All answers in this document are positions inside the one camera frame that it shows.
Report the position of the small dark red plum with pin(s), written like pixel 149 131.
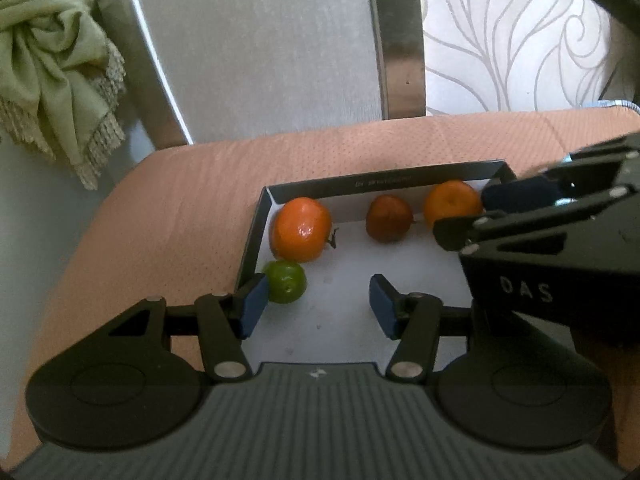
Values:
pixel 389 219

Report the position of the small green lime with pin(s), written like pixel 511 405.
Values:
pixel 286 281

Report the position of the large tangerine with stem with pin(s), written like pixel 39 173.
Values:
pixel 301 230

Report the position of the orange tangerine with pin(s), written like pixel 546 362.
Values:
pixel 452 202

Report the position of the green fringed curtain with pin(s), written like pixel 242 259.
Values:
pixel 50 85

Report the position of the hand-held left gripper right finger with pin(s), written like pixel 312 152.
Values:
pixel 381 306

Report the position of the light blue cloth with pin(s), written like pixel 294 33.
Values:
pixel 620 103

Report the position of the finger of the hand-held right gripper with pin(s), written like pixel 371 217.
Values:
pixel 500 232
pixel 520 193

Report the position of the black shallow cardboard box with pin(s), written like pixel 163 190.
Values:
pixel 340 270

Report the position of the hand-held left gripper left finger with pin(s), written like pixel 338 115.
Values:
pixel 252 310

